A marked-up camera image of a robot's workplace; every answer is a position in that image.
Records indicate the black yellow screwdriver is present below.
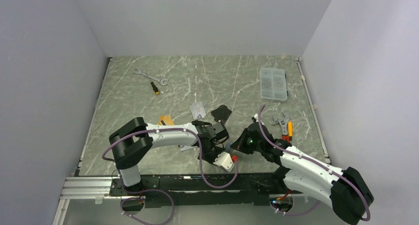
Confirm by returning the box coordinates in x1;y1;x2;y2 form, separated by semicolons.
150;82;160;95

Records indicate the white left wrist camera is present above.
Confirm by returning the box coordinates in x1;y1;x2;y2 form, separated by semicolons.
213;152;235;172

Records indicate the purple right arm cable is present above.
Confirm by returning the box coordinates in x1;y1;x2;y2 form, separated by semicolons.
257;104;371;222

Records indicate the grey card holder blue lining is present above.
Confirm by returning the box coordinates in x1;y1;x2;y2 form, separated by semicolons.
224;140;232;152

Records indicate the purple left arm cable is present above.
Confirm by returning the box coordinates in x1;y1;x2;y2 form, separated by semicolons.
101;128;239;225

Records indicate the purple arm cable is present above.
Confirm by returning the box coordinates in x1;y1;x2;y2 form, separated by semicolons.
101;128;239;225
257;104;371;222

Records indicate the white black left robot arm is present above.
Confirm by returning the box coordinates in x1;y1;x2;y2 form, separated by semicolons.
107;117;235;195

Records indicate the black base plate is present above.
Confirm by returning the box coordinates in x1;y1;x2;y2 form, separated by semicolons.
109;173;291;208

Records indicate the clear plastic screw box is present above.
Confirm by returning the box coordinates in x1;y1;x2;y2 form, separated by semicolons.
259;67;288;101

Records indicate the aluminium frame rail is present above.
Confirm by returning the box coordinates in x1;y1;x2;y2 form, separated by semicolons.
53;173;309;225

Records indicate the silver card on table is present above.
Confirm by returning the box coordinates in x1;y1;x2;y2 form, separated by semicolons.
180;145;197;151

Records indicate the silver open-end wrench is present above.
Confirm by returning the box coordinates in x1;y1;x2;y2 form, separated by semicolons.
133;69;169;86

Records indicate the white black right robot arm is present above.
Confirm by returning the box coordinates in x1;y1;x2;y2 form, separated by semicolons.
231;123;374;225

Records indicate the yellow handled tool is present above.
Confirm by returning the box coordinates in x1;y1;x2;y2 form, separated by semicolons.
287;121;293;141

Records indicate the grey wrench pair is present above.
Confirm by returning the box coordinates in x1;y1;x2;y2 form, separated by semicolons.
273;113;290;135

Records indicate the gold card stack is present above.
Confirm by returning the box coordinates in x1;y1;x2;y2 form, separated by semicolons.
158;115;175;126

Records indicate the red handled tool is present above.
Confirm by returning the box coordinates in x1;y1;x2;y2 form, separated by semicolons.
282;135;292;143

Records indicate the black card stack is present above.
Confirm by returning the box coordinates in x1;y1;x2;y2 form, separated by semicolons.
210;105;232;124

